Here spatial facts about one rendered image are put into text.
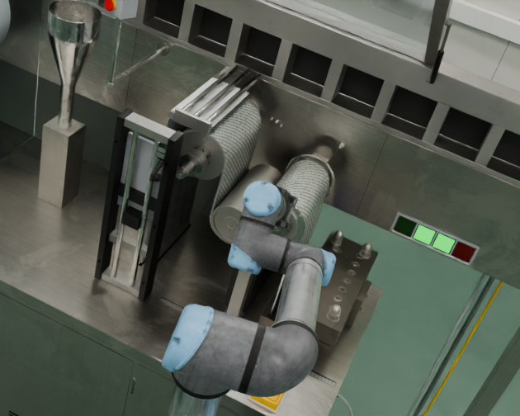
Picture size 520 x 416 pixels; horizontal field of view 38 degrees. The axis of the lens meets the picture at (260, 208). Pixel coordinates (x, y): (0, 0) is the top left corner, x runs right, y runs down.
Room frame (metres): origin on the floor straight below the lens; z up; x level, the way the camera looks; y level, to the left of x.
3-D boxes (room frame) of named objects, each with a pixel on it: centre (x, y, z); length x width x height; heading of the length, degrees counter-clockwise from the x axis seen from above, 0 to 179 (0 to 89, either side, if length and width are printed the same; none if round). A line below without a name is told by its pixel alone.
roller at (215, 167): (1.74, 0.16, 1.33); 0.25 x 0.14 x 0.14; 167
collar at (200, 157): (1.59, 0.19, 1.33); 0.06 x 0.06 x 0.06; 77
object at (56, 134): (1.83, 0.62, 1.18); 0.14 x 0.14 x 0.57
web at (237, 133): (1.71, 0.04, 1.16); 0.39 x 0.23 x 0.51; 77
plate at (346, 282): (1.68, -0.27, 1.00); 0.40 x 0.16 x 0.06; 167
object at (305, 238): (1.66, -0.14, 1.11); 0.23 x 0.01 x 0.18; 167
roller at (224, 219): (1.71, 0.03, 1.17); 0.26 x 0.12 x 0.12; 167
